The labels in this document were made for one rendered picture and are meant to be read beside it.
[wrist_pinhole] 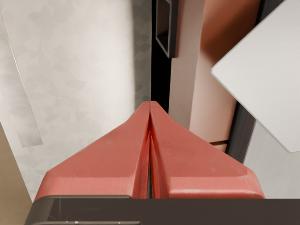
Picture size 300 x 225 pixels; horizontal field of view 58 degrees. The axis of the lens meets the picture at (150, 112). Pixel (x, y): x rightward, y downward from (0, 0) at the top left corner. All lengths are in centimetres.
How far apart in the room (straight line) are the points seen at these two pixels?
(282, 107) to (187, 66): 8
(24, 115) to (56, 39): 11
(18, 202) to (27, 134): 124
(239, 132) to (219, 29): 10
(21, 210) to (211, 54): 155
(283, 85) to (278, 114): 3
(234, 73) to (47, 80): 24
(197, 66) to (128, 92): 18
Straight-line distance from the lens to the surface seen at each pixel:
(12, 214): 171
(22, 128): 40
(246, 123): 24
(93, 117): 39
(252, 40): 18
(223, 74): 18
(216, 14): 19
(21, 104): 38
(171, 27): 24
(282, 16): 19
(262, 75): 20
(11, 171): 146
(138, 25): 34
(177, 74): 25
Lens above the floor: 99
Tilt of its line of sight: 52 degrees down
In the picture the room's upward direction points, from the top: 159 degrees clockwise
